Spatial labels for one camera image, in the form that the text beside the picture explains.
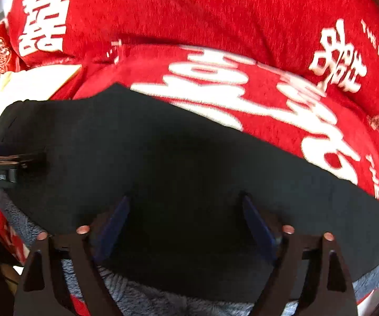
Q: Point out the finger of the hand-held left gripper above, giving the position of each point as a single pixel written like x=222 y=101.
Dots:
x=18 y=158
x=14 y=175

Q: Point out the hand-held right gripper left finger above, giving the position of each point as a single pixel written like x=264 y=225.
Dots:
x=112 y=228

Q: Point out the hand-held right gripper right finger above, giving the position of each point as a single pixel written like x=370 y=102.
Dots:
x=258 y=228

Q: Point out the black pants with grey lining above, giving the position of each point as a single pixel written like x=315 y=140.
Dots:
x=176 y=158

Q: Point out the white cloth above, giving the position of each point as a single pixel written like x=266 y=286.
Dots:
x=15 y=85

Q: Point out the red printed blanket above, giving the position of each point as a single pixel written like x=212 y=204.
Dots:
x=209 y=16

